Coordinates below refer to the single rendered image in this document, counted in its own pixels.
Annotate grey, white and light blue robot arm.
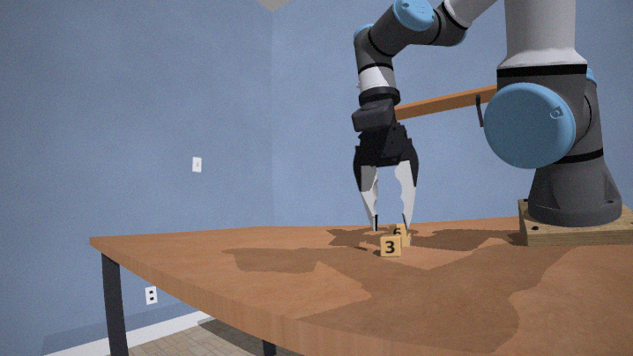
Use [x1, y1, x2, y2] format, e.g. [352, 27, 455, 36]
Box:
[352, 0, 622, 227]

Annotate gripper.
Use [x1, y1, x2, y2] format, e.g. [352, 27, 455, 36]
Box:
[353, 86, 419, 231]

